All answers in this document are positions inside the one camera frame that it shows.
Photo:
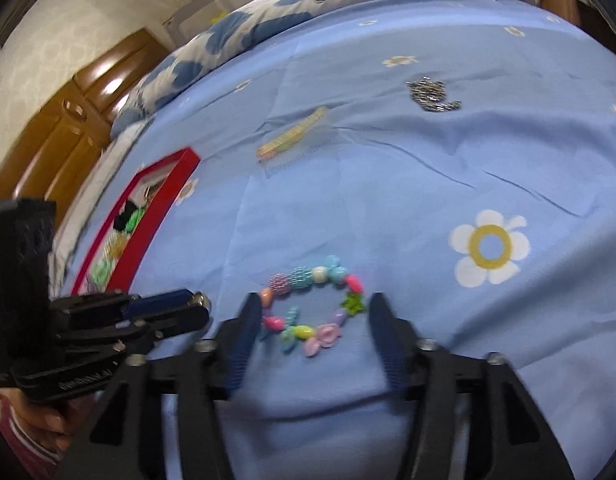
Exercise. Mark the blue floral bed sheet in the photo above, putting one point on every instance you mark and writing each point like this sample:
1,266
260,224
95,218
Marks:
466,169

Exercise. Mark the grey striped pillow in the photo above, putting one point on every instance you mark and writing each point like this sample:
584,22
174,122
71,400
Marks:
79,212

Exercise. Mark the hair comb with pastel beads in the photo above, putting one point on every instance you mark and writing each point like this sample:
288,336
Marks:
291,137

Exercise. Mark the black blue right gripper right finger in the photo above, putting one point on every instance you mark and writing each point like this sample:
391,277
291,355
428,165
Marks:
508,436

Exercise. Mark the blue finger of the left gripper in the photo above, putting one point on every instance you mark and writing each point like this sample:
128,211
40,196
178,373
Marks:
167,301

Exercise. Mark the wooden headboard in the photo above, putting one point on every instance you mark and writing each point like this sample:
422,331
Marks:
60,145

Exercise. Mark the green braided dog charm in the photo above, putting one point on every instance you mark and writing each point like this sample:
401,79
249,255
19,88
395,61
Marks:
134,220

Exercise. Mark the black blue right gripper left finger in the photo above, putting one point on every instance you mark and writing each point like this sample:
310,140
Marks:
123,438

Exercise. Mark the person's left hand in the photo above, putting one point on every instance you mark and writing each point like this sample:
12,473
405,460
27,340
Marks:
52,428

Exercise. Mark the light green hair clip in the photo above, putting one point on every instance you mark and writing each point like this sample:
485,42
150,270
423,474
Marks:
101,271

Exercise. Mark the red shallow jewelry tray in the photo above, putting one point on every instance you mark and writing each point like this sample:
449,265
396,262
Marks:
116,253

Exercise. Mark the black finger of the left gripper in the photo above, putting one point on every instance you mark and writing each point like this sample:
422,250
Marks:
176,322

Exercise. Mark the pink sleeve cuff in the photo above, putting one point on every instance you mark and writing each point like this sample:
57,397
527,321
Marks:
39,462

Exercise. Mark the black scrunchie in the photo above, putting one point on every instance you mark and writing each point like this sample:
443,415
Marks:
124,215

